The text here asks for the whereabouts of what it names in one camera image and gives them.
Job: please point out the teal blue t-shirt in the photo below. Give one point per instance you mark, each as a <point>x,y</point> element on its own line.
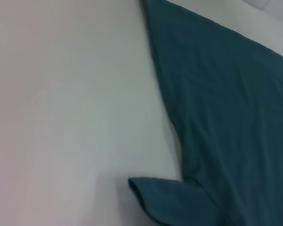
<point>226,94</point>

